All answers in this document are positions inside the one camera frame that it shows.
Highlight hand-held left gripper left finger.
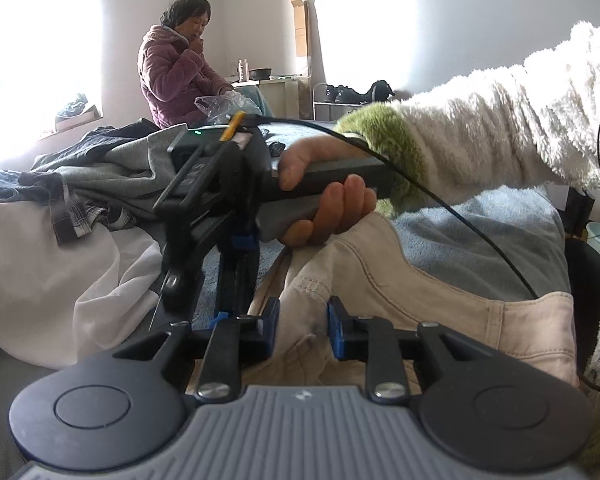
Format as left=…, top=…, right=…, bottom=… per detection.
left=111, top=295, right=282, bottom=404

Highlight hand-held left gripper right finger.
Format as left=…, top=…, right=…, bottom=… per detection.
left=327, top=295, right=487, bottom=404

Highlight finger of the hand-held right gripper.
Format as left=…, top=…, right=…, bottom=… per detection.
left=211, top=231, right=262, bottom=323
left=160, top=224, right=207, bottom=312

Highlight beige pants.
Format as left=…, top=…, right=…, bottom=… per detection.
left=240, top=210, right=581, bottom=396

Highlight dark clothes bundle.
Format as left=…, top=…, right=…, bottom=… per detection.
left=55, top=94, right=103, bottom=133

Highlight person's right hand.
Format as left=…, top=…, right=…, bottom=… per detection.
left=275, top=135, right=379, bottom=249

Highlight clear plastic bag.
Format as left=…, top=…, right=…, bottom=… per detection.
left=195, top=91, right=263, bottom=126

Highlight white desk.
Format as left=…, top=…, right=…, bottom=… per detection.
left=230, top=75, right=311, bottom=121

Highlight dark navy garment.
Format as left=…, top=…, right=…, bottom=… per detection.
left=65, top=117, right=161, bottom=156

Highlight plaid shirt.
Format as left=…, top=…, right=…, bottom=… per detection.
left=20, top=170, right=136, bottom=246

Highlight metal shoe rack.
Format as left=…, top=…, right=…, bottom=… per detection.
left=312, top=82, right=381, bottom=121

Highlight white garment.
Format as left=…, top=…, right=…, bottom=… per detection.
left=0, top=200, right=166, bottom=368

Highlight cardboard box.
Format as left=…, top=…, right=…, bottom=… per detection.
left=290, top=0, right=311, bottom=58

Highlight dark blue jeans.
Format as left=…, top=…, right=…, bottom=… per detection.
left=0, top=170, right=31, bottom=203

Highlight window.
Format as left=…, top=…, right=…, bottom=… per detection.
left=0, top=0, right=103, bottom=136

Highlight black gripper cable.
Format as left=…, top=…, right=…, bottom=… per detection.
left=240, top=115, right=541, bottom=301

